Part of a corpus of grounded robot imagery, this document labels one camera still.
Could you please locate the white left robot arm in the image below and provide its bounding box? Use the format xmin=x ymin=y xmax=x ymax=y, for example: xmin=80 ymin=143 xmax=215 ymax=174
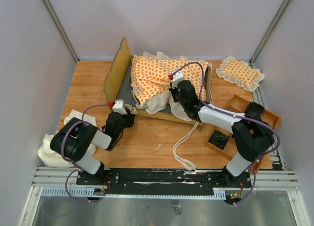
xmin=50 ymin=111 xmax=135 ymax=185

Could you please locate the duck print small pillow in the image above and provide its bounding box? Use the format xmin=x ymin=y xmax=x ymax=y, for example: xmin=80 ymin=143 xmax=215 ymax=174
xmin=216 ymin=56 xmax=264 ymax=92

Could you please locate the wooden compartment organizer box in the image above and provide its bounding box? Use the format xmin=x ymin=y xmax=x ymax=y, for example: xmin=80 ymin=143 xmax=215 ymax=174
xmin=206 ymin=95 xmax=281 ymax=161

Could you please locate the wooden pet bed frame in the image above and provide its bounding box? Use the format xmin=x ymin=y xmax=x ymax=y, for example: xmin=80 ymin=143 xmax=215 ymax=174
xmin=104 ymin=37 xmax=213 ymax=124

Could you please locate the duck print bed cover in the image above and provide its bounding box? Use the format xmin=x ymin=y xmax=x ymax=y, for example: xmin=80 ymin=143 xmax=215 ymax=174
xmin=131 ymin=52 xmax=212 ymax=122

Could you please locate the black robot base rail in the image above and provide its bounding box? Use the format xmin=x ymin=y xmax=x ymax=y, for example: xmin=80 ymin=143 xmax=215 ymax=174
xmin=34 ymin=167 xmax=300 ymax=200

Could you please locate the dark rolled sock upper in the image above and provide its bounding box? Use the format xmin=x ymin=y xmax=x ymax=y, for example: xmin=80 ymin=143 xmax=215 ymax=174
xmin=244 ymin=102 xmax=265 ymax=120

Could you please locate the dark rolled sock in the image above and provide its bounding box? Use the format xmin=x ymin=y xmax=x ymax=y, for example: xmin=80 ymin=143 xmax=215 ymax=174
xmin=209 ymin=131 xmax=230 ymax=150
xmin=244 ymin=102 xmax=265 ymax=120

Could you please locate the dark rolled sock lower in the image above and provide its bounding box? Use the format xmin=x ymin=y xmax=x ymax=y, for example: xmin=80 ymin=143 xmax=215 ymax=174
xmin=209 ymin=131 xmax=230 ymax=150

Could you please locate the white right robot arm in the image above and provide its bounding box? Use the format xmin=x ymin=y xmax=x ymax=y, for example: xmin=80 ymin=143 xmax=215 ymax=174
xmin=169 ymin=80 xmax=275 ymax=187

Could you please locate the cream cloth pile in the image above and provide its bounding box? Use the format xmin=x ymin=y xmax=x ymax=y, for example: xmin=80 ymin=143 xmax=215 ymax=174
xmin=38 ymin=109 xmax=99 ymax=168

